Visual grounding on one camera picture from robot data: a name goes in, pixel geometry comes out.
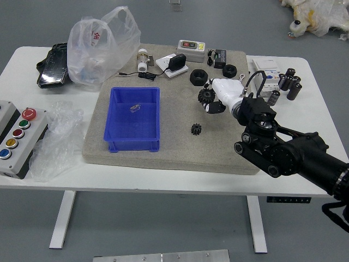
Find white wall socket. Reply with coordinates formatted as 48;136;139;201
155;53;190;79

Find plastic-wrapped yellow plush toy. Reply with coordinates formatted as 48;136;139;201
279;0;349;41

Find black module with green terminal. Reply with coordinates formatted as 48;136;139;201
213;49;229;69

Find blue plastic box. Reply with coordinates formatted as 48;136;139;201
103;86;161;153

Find crumpled clear plastic bag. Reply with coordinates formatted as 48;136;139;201
28;100;85;182

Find small metal floor fixture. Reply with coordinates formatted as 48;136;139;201
168;0;184;12

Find large black gear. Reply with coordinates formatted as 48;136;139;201
198;88;216;106

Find large black hex nut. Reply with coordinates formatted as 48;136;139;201
189;69;209;87

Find grey-brown mat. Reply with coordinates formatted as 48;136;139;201
81;43;261;175

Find grey switch box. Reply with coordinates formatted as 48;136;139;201
176;39;207;63

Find grey push-button control box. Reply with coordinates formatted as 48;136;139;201
0;100;49;180

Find white table leg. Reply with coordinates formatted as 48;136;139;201
246;195;268;254
49;190;76;249

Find silver metal plate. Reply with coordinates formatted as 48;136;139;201
92;249;231;262

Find white plastic bag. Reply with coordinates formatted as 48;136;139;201
67;5;142;92

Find black table control panel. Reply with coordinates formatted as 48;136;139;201
266;196;311;204

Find black plastic tray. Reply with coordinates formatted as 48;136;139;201
37;42;72;90

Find white circuit breaker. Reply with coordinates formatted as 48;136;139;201
250;58;281;98

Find brass valve with white fittings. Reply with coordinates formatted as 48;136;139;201
137;48;150;73

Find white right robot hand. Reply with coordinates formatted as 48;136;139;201
203;78;245;115

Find small black hex nut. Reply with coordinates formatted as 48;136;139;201
222;64;238;78

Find black power adapter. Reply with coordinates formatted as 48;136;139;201
168;53;188;73

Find black adapter cord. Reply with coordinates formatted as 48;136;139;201
118;69;171;81

